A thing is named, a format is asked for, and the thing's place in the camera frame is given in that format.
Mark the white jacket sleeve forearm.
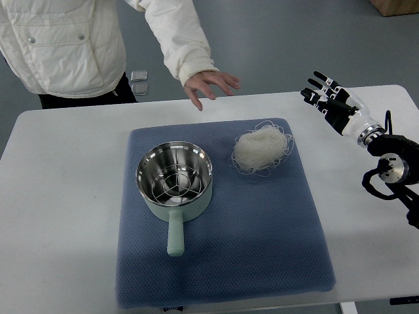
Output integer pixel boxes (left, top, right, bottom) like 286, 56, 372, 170
127, 0, 218, 85

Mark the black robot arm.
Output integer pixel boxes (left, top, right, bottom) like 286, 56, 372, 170
362, 133, 418, 228

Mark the white vermicelli nest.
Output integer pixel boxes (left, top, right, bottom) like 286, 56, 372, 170
230, 120, 295, 177

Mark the white puffer jacket torso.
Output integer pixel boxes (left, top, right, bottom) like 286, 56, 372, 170
1, 1, 126, 98

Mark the wire steamer rack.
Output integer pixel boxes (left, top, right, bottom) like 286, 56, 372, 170
151, 164, 204, 206

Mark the blue quilted mat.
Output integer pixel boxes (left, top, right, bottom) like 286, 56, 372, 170
115, 119, 336, 309

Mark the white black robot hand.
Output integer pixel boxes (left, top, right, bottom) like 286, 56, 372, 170
301, 71, 385, 147

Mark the mint green steel pot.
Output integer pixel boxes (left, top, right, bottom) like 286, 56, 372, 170
136, 141, 213, 257

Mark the upper metal floor plate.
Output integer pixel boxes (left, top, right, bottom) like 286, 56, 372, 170
130, 70, 148, 82

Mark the brown cardboard box corner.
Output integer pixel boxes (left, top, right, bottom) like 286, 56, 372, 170
370, 0, 418, 17

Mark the person's bare hand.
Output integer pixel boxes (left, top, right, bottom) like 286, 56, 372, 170
183, 71, 241, 111

